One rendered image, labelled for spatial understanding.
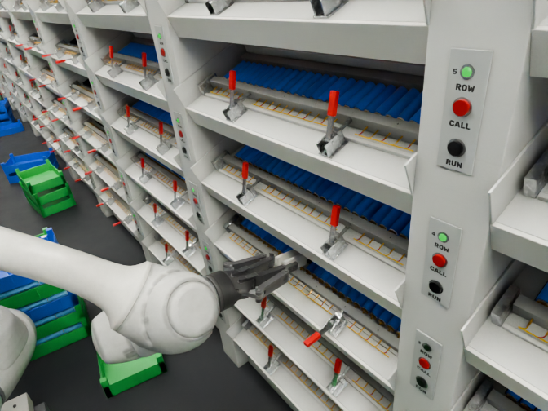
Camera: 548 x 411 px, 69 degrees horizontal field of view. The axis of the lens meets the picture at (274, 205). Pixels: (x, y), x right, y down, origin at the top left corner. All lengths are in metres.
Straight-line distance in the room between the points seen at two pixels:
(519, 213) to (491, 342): 0.19
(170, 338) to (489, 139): 0.42
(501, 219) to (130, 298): 0.45
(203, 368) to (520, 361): 1.12
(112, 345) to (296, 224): 0.38
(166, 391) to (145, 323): 0.95
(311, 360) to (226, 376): 0.50
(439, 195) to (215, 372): 1.14
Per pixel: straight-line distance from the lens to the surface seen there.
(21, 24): 2.98
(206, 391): 1.46
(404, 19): 0.49
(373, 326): 0.80
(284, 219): 0.81
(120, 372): 1.61
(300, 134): 0.68
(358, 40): 0.53
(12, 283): 1.62
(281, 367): 1.26
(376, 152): 0.59
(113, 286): 0.57
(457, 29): 0.44
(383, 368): 0.79
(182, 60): 0.95
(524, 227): 0.48
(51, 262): 0.60
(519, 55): 0.42
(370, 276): 0.67
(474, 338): 0.61
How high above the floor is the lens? 1.16
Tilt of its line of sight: 30 degrees down
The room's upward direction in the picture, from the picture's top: 6 degrees counter-clockwise
